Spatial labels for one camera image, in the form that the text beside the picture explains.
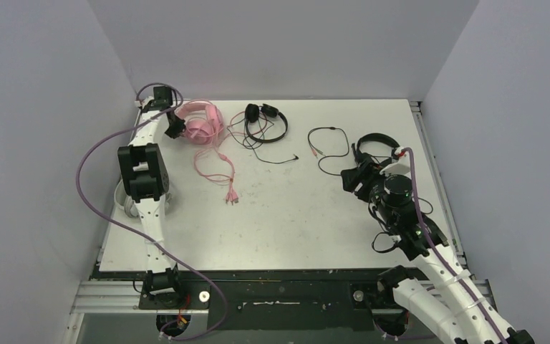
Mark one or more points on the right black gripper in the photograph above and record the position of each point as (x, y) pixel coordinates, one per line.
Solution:
(359, 178)

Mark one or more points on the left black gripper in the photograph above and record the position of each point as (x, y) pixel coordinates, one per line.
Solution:
(179, 129)

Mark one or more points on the pink headset with cable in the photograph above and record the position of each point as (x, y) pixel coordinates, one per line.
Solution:
(204, 127)

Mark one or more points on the white grey gaming headset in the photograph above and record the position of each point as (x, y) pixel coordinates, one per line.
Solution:
(126, 204)

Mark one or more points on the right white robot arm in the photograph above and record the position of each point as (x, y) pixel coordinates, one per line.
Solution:
(460, 313)

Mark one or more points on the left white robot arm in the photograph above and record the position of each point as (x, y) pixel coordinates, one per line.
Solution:
(146, 182)

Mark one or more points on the small black on-ear headphones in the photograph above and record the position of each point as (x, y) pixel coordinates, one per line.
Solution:
(250, 130)

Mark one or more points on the black headset with microphone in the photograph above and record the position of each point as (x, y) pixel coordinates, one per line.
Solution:
(374, 142)

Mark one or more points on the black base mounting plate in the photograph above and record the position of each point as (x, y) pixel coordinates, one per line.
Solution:
(281, 300)

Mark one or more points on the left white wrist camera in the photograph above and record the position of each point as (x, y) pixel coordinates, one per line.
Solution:
(145, 105)

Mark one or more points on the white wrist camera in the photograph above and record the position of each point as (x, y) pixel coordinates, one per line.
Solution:
(400, 164)
(145, 105)

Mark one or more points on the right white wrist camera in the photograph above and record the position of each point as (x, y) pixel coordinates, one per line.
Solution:
(400, 164)

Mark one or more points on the aluminium frame rail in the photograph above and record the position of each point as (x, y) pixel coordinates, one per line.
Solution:
(113, 296)

